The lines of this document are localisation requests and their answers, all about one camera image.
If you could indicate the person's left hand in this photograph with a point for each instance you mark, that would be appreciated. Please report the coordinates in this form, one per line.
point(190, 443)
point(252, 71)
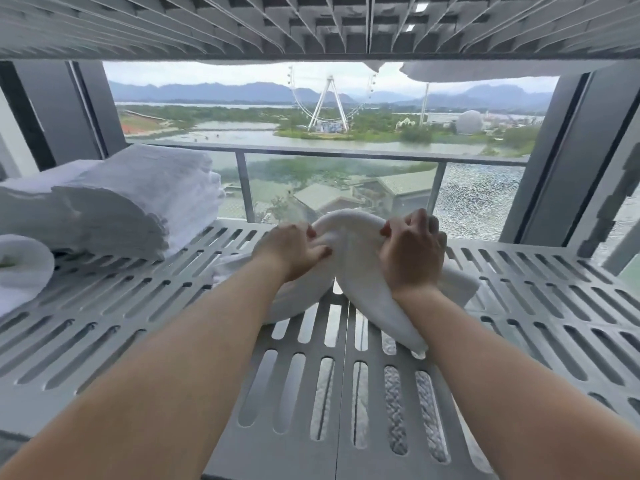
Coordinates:
point(290, 249)

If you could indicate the person's left forearm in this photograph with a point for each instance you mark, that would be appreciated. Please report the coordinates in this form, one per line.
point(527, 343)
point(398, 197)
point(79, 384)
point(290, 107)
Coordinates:
point(150, 384)

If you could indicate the grey slotted shelf board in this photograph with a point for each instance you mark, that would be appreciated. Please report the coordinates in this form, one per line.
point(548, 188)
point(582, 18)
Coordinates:
point(343, 404)

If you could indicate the grey ribbed shelf board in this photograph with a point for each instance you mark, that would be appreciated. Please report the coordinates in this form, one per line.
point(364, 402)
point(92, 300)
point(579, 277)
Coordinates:
point(100, 24)

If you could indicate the white ferris wheel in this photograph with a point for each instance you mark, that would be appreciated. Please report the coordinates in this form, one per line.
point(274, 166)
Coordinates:
point(328, 107)

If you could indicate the person's right hand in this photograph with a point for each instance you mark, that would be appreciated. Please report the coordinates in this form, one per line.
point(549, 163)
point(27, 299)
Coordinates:
point(415, 254)

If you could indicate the dark window frame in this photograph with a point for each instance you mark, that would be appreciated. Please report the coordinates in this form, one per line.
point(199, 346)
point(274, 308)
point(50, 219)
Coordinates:
point(550, 159)
point(75, 104)

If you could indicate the stack of folded white towels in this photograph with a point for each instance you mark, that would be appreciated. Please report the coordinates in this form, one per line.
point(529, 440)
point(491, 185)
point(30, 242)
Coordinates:
point(140, 194)
point(30, 204)

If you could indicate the tall thin tower ride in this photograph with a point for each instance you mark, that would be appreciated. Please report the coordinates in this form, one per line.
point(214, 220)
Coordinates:
point(425, 104)

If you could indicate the white hanging sheet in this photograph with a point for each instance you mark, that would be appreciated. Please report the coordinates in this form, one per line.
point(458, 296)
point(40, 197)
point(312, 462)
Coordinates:
point(500, 70)

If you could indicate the grey roofed building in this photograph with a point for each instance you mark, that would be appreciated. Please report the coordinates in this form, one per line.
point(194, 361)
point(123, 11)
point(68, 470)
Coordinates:
point(400, 187)

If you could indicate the person's right forearm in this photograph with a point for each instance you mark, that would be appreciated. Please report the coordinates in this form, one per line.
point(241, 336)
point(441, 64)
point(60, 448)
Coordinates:
point(510, 394)

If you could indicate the white dome building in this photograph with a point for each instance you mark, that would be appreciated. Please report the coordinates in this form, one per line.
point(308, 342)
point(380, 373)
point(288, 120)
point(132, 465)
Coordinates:
point(470, 122)

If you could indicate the white hand towel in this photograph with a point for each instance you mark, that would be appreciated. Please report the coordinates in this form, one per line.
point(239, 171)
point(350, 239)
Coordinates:
point(350, 254)
point(20, 264)

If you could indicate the grey notched shelf post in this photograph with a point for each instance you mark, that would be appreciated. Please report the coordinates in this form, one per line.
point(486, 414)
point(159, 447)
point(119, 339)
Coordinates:
point(605, 209)

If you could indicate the glass balcony railing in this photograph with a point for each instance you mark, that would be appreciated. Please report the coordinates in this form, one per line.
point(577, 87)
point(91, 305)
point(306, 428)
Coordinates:
point(243, 184)

